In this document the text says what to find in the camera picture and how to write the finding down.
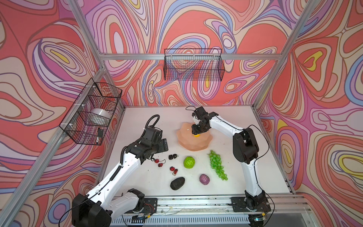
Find green fake grape bunch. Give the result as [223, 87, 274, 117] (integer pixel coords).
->
[209, 150, 228, 181]

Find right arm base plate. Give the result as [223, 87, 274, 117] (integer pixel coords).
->
[228, 197, 271, 213]

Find green bumpy custard apple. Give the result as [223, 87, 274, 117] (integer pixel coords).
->
[183, 156, 195, 169]

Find aluminium front rail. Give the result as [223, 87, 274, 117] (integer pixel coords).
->
[155, 194, 312, 215]

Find purple fake fig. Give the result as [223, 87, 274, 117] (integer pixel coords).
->
[199, 174, 210, 185]

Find small black device in basket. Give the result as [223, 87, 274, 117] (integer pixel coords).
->
[97, 128, 104, 139]

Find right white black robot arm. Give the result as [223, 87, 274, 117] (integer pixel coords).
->
[192, 107, 266, 211]

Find black wire basket wall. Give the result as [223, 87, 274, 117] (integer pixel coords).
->
[164, 47, 225, 81]
[59, 79, 122, 146]

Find pink wavy fruit bowl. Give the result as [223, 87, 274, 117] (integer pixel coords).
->
[176, 123, 213, 151]

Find black wire basket back wall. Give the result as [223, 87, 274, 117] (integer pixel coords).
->
[164, 47, 225, 81]

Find dark fake avocado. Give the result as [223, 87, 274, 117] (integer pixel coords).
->
[170, 177, 185, 191]

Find black wire basket left wall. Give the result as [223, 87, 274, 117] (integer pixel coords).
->
[59, 79, 122, 146]

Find dark red cherry pair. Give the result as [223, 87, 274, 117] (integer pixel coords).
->
[170, 166, 178, 176]

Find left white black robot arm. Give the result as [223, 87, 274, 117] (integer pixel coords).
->
[71, 126, 168, 227]

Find black cherry pair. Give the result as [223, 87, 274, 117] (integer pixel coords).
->
[168, 154, 179, 160]

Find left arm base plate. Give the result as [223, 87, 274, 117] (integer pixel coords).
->
[126, 197, 158, 214]

